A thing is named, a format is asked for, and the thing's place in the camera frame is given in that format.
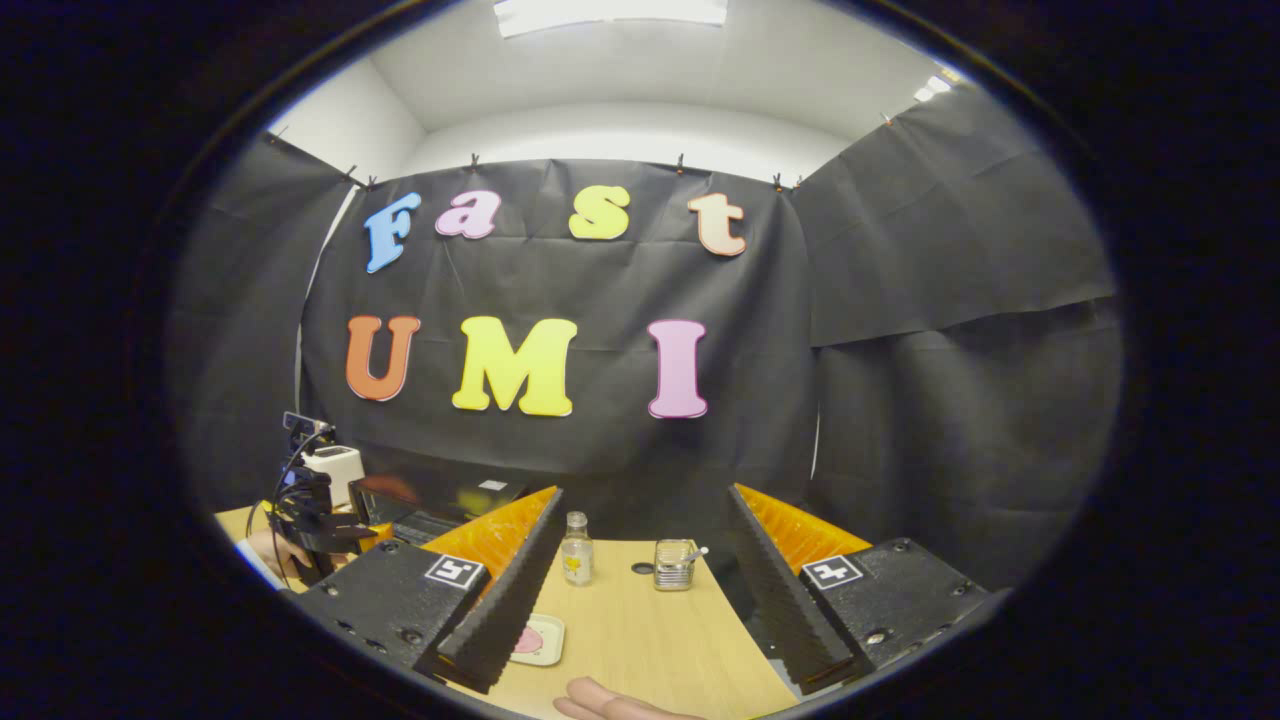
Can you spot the small ceiling light panel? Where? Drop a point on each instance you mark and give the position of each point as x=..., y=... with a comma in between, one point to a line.
x=935, y=88

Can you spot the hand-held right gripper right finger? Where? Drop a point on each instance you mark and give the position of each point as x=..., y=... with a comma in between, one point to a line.
x=785, y=600

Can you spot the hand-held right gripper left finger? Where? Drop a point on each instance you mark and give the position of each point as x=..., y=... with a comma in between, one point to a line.
x=510, y=600

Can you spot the black electric oven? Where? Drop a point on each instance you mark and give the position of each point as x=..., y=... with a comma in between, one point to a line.
x=440, y=505

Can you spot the white square plate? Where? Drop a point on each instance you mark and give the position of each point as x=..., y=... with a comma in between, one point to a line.
x=550, y=645

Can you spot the pink round food slice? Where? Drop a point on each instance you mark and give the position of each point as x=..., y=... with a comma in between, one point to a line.
x=529, y=640

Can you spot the large ceiling light panel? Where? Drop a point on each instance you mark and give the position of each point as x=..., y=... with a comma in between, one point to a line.
x=610, y=12

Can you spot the small clear glass bottle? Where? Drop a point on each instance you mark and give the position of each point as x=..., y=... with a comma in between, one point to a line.
x=577, y=560

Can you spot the white toaster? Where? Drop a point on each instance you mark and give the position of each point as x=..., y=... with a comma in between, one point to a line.
x=340, y=475

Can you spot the black backdrop cloth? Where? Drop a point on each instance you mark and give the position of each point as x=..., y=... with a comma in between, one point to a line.
x=600, y=450

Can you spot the glass jar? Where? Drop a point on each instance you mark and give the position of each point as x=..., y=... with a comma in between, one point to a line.
x=673, y=568

